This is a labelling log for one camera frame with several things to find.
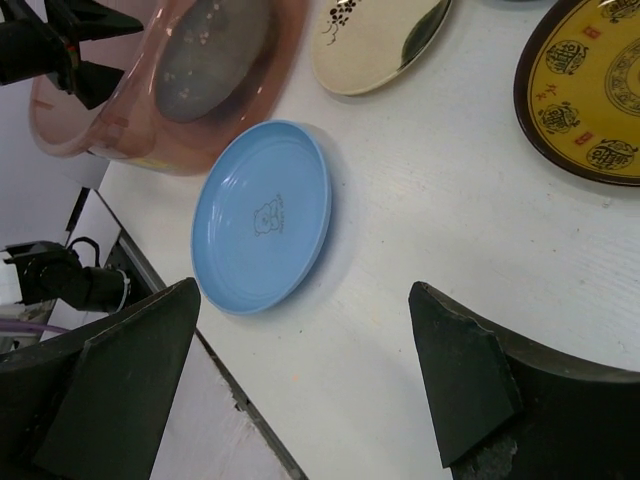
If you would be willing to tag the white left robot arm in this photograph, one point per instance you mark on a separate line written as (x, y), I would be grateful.
(36, 272)

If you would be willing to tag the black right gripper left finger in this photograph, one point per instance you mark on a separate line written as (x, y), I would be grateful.
(93, 403)

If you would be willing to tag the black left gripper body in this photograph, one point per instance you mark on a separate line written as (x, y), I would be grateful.
(30, 50)

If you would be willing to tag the light blue bear plate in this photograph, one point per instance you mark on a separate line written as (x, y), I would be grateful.
(262, 218)

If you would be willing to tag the pink translucent plastic bin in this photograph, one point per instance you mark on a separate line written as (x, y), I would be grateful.
(128, 127)

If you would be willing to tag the yellow brown patterned plate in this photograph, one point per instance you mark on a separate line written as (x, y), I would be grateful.
(576, 89)

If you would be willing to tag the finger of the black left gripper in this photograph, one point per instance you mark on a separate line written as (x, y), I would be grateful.
(89, 19)
(92, 84)

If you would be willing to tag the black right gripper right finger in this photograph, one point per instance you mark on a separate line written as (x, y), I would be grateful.
(506, 407)

